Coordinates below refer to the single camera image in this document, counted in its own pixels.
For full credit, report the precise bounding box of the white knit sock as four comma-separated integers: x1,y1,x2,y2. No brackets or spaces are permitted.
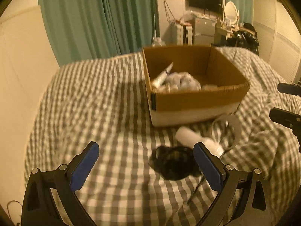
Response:
156,72,201,93

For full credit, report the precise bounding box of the white ribbed suitcase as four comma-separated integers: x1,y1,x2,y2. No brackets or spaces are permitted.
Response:
171,24,193,45

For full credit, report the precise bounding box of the white louvered wardrobe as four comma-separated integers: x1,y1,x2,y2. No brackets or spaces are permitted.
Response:
253,0,300,83

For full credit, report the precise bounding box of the open cardboard box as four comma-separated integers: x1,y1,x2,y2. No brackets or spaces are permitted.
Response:
142,45,250,127

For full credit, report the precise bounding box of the small silver fridge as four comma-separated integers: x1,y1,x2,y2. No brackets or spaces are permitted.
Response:
192,17,216,45

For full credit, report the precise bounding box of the white oval vanity mirror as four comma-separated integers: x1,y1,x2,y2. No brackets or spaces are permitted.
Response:
223,1,240,27

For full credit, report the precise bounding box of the large green curtain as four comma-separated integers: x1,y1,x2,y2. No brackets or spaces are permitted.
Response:
38,0,160,66

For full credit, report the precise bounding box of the wooden vanity desk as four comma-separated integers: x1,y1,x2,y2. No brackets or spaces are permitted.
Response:
213,24,255,45

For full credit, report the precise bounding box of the grey checkered bed quilt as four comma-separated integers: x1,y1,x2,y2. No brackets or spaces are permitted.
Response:
24,47,300,225

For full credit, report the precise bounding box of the black garbage bag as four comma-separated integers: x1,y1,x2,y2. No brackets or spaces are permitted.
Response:
226,22,259,55

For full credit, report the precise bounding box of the white tape roll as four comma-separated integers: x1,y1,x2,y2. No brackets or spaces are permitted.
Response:
208,115,242,153

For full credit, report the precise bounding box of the black round compact case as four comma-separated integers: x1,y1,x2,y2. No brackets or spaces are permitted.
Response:
149,146,201,181

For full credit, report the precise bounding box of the white plastic bottle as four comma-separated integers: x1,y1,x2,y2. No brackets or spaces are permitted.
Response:
175,127,224,158

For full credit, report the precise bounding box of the black wall television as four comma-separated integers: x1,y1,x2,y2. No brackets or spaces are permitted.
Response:
188,0,223,14

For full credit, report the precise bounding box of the clear water jug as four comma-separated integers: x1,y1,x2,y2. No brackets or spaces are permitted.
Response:
151,37,166,47

